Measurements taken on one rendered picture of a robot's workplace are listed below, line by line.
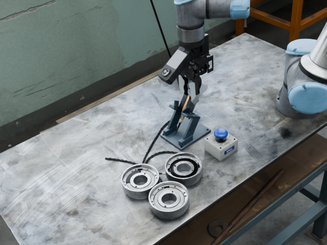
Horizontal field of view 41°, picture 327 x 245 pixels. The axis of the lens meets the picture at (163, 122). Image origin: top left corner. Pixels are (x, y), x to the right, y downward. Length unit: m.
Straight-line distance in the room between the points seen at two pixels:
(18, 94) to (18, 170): 1.41
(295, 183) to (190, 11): 0.75
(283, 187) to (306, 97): 0.43
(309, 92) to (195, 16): 0.37
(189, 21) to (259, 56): 0.65
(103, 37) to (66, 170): 1.67
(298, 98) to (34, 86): 1.88
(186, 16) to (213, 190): 0.47
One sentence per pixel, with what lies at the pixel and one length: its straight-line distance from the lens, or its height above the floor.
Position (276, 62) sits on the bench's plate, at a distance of 1.73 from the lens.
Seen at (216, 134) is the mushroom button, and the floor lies 0.87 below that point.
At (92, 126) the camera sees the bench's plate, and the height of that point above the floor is 0.80.
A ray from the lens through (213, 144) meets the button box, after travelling 1.27.
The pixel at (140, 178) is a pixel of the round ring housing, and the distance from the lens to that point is 1.23.
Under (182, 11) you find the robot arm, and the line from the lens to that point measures 1.16.
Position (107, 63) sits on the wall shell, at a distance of 2.98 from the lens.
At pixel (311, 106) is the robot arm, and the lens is 1.27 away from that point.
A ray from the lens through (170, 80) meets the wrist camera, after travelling 1.20.
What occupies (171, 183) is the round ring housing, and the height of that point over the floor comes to 0.84.
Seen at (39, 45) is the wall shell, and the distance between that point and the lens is 2.70.
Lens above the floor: 1.69
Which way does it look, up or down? 39 degrees down
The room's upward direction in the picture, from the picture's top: 6 degrees counter-clockwise
